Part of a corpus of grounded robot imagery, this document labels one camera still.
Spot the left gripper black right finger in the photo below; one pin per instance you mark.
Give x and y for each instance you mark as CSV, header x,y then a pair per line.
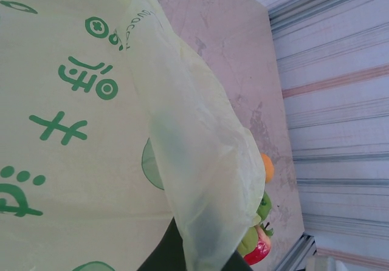
x,y
240,264

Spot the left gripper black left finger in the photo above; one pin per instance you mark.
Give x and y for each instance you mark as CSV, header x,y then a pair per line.
x,y
164,249

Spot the red strawberry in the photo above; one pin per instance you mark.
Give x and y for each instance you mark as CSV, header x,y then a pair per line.
x,y
258,251

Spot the green fruit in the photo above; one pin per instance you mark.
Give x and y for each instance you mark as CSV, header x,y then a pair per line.
x,y
265,207
247,242

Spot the orange fruit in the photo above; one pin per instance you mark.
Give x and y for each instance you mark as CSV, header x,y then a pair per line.
x,y
269,167

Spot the yellow-green printed plastic bag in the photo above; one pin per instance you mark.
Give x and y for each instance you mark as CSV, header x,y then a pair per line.
x,y
91,101

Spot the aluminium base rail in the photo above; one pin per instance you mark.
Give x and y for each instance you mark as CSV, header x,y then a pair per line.
x,y
296,252

